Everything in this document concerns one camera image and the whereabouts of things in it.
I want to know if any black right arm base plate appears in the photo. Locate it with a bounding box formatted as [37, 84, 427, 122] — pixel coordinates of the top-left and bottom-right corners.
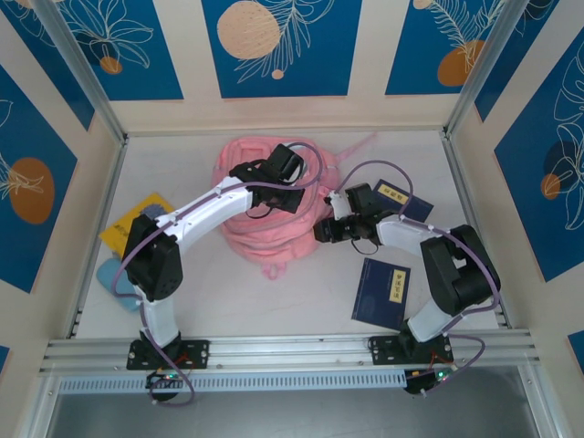
[368, 334, 454, 366]

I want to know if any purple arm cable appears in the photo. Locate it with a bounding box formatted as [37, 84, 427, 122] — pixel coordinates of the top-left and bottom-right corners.
[111, 141, 323, 408]
[339, 159, 504, 398]

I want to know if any pink student backpack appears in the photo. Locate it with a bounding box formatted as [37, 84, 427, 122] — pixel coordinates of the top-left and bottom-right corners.
[210, 130, 380, 282]

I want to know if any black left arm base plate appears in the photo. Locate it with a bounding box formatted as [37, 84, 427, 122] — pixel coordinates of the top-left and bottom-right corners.
[126, 338, 212, 370]

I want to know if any blue floral wall poster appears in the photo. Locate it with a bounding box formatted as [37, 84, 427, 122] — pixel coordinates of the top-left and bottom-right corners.
[474, 0, 584, 123]
[202, 0, 365, 99]
[57, 0, 185, 102]
[384, 0, 508, 97]
[0, 0, 96, 132]
[0, 63, 79, 295]
[494, 43, 584, 284]

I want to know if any light blue pencil pouch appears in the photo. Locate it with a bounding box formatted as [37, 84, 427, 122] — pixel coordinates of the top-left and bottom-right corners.
[96, 257, 141, 314]

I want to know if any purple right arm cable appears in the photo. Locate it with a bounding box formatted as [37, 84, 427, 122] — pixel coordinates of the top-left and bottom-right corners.
[339, 159, 504, 398]

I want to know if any aluminium mounting rail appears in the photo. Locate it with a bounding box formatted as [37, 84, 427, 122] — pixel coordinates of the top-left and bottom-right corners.
[38, 330, 542, 376]

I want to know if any yellow book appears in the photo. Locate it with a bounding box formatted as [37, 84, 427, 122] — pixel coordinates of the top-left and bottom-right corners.
[99, 192, 175, 256]

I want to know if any small dark blue book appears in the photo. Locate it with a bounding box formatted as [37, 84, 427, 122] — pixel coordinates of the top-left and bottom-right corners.
[371, 178, 434, 224]

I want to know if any grey slotted cable duct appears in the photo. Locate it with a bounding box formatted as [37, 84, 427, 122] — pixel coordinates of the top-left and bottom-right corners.
[57, 369, 408, 394]

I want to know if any aluminium table edge rail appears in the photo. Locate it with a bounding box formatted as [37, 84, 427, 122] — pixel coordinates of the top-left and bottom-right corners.
[441, 130, 511, 330]
[66, 136, 130, 339]

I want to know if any aluminium frame post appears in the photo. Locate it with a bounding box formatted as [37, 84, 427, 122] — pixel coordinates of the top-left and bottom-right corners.
[443, 0, 526, 138]
[31, 0, 128, 143]

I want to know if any large dark blue book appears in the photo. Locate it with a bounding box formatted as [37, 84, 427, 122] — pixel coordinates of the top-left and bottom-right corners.
[349, 257, 412, 330]

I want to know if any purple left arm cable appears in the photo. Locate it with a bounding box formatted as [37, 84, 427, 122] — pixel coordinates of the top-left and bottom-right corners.
[111, 141, 323, 408]

